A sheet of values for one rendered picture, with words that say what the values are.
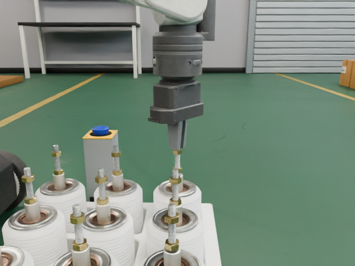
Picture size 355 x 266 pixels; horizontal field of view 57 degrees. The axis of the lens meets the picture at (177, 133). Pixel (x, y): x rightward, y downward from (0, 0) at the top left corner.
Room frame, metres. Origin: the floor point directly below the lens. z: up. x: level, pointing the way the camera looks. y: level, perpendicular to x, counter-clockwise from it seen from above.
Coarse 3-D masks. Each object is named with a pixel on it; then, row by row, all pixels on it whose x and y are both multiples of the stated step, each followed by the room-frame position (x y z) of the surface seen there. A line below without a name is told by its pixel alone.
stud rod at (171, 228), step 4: (172, 204) 0.36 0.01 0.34; (168, 208) 0.36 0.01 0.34; (172, 208) 0.36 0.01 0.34; (168, 212) 0.36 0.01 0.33; (172, 212) 0.36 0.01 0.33; (172, 216) 0.36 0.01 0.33; (168, 224) 0.36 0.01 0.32; (172, 224) 0.36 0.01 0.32; (168, 228) 0.36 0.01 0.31; (172, 228) 0.36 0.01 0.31; (168, 232) 0.36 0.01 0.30; (172, 232) 0.36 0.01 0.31; (168, 236) 0.36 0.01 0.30; (172, 236) 0.36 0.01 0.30; (168, 240) 0.36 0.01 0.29; (172, 240) 0.36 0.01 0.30
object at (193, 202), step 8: (200, 192) 0.59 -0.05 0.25; (160, 200) 0.56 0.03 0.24; (168, 200) 0.55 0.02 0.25; (184, 200) 0.55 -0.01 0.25; (192, 200) 0.56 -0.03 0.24; (200, 200) 0.58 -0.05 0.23; (160, 208) 0.56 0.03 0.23; (192, 208) 0.56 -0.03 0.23; (200, 208) 0.58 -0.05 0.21; (200, 216) 0.58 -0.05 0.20
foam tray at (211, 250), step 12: (144, 204) 0.66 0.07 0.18; (204, 204) 0.66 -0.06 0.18; (144, 216) 0.65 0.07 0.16; (204, 216) 0.61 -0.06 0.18; (144, 228) 0.57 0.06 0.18; (204, 228) 0.57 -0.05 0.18; (72, 240) 0.53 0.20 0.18; (144, 240) 0.53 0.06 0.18; (204, 240) 0.53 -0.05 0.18; (216, 240) 0.53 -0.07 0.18; (144, 252) 0.49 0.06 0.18; (204, 252) 0.49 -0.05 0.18; (216, 252) 0.49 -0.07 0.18; (216, 264) 0.46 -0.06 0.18
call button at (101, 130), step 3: (96, 126) 0.78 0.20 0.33; (99, 126) 0.78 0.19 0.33; (102, 126) 0.78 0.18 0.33; (105, 126) 0.78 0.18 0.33; (93, 129) 0.76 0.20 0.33; (96, 129) 0.76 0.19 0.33; (99, 129) 0.76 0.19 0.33; (102, 129) 0.76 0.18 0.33; (105, 129) 0.76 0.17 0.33; (108, 129) 0.77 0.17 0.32; (96, 132) 0.75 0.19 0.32; (99, 132) 0.75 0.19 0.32; (102, 132) 0.76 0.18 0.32; (105, 132) 0.76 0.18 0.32
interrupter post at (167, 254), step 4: (164, 248) 0.36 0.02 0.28; (180, 248) 0.36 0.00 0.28; (164, 252) 0.35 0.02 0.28; (168, 252) 0.35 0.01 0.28; (172, 252) 0.35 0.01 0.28; (176, 252) 0.35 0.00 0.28; (180, 252) 0.36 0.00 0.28; (164, 256) 0.35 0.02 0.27; (168, 256) 0.35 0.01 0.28; (172, 256) 0.35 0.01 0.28; (176, 256) 0.35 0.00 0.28; (180, 256) 0.36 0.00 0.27; (164, 260) 0.36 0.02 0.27; (168, 260) 0.35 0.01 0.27; (172, 260) 0.35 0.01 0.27; (176, 260) 0.35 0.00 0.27; (180, 260) 0.36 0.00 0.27; (164, 264) 0.36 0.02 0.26; (168, 264) 0.35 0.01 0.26; (172, 264) 0.35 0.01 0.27; (176, 264) 0.35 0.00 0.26; (180, 264) 0.36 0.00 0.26
